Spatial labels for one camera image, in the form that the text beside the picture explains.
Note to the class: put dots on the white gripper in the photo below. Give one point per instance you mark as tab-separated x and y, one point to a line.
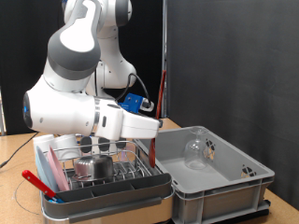
134	127

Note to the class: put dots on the metal cup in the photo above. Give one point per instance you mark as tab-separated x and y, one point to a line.
93	168

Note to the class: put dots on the pink plate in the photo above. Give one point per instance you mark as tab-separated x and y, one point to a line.
59	174

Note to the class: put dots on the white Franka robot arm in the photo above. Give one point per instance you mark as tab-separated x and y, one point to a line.
62	112

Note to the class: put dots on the dish drying rack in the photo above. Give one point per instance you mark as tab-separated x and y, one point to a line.
124	217

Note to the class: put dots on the clear wine glass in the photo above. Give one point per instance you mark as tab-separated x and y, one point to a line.
195	152

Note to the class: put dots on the grey cutlery holder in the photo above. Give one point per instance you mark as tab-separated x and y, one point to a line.
109	189

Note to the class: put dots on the vertical metal pole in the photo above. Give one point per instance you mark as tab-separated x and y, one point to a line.
164	31

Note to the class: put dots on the grey plastic crate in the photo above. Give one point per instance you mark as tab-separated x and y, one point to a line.
218	199

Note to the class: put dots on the white mug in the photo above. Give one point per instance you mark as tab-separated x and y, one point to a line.
67	146

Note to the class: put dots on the white box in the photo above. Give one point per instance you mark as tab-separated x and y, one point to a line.
40	143

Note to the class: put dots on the light blue plate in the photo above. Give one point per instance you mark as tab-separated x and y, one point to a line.
43	169

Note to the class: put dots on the black platform under crate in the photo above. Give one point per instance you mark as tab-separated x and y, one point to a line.
249	216

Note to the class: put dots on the blue utensil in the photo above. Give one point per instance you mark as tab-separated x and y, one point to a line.
54	200

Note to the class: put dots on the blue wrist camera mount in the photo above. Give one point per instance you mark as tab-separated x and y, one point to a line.
132	102

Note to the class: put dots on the metal frame post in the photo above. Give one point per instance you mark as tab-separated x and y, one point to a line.
2	112

